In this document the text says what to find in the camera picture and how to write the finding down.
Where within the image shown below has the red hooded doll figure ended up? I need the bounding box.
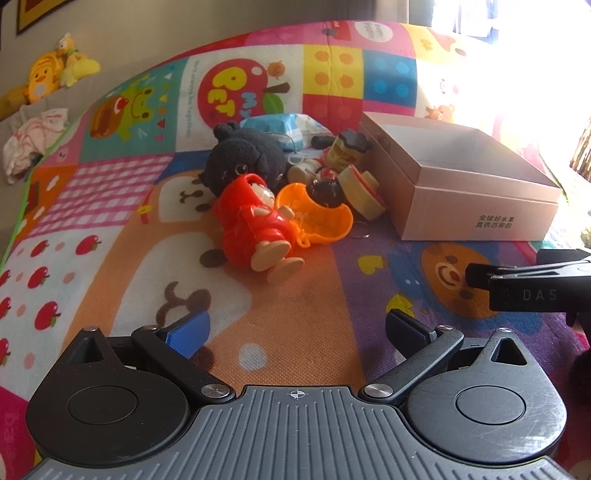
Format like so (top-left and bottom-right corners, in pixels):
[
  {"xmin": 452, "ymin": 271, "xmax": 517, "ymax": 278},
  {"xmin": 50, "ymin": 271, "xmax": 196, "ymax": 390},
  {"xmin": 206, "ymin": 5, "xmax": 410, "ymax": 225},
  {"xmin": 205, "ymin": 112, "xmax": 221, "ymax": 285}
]
[{"xmin": 213, "ymin": 173, "xmax": 304, "ymax": 284}]

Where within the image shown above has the orange plastic scoop toy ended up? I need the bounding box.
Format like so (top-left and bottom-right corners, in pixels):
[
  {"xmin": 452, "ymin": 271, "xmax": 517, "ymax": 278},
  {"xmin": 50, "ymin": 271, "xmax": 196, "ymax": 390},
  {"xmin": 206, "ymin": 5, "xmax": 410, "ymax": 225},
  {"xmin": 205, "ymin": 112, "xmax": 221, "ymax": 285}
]
[{"xmin": 276, "ymin": 183, "xmax": 353, "ymax": 248}]

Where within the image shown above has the black-haired keychain doll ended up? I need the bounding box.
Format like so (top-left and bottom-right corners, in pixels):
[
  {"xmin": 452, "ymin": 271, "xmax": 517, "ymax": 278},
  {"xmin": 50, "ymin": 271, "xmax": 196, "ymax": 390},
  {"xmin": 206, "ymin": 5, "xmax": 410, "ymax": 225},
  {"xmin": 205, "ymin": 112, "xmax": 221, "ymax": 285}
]
[{"xmin": 307, "ymin": 168, "xmax": 346, "ymax": 208}]

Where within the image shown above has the yellow toy with black lid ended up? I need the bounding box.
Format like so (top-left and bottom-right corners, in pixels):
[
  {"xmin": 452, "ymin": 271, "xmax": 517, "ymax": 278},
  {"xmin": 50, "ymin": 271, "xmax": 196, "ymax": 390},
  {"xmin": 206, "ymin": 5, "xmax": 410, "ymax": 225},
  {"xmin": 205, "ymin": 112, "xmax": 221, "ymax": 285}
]
[{"xmin": 324, "ymin": 129, "xmax": 373, "ymax": 172}]

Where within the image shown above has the black plush bear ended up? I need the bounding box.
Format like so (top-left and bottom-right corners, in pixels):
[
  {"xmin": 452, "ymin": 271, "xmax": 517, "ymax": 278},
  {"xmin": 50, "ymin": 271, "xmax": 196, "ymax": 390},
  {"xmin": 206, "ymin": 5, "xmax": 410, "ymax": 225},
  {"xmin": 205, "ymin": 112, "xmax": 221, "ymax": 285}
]
[{"xmin": 199, "ymin": 122, "xmax": 288, "ymax": 197}]

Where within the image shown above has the blue wet wipes pack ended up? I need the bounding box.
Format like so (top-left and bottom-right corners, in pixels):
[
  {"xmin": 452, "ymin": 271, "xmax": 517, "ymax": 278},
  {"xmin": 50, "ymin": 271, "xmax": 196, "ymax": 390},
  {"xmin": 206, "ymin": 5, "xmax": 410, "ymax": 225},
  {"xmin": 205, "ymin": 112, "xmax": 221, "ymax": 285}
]
[{"xmin": 239, "ymin": 113, "xmax": 334, "ymax": 151}]

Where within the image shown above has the pink cardboard box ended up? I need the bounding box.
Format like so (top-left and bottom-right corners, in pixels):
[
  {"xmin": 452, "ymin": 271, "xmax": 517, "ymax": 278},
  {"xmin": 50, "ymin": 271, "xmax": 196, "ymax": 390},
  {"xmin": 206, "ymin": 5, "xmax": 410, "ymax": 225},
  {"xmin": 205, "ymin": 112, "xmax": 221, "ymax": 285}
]
[{"xmin": 360, "ymin": 112, "xmax": 562, "ymax": 241}]

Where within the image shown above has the colourful cartoon play mat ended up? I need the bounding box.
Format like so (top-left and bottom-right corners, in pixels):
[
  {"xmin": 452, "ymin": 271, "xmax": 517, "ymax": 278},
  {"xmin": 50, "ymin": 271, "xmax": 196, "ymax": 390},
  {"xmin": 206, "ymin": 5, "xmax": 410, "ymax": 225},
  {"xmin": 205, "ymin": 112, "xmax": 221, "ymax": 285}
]
[{"xmin": 1, "ymin": 21, "xmax": 590, "ymax": 479}]

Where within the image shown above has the white pink crumpled cloth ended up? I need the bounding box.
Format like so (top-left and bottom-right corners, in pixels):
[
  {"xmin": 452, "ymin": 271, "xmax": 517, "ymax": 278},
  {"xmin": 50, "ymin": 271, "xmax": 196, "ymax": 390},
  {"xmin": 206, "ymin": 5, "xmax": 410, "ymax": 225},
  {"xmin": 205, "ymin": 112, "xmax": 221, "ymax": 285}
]
[{"xmin": 2, "ymin": 108, "xmax": 69, "ymax": 185}]

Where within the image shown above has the yellow duck plush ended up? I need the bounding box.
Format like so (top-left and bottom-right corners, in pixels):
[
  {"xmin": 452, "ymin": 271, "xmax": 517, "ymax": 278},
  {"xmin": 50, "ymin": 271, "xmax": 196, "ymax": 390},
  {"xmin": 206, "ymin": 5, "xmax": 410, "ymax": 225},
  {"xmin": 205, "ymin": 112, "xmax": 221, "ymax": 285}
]
[{"xmin": 57, "ymin": 33, "xmax": 101, "ymax": 88}]

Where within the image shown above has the yellow tiger plush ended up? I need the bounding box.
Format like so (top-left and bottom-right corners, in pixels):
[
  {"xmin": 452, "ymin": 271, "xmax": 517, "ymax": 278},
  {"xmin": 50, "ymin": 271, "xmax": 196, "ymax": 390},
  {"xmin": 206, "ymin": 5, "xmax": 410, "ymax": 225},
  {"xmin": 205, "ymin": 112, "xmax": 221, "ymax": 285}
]
[{"xmin": 0, "ymin": 52, "xmax": 64, "ymax": 120}]

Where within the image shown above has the red gold framed picture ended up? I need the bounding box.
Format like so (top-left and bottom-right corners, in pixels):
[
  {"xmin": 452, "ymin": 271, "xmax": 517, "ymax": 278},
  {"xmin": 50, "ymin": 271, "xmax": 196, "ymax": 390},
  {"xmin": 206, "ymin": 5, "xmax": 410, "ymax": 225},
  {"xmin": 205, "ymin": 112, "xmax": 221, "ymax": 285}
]
[{"xmin": 16, "ymin": 0, "xmax": 71, "ymax": 35}]

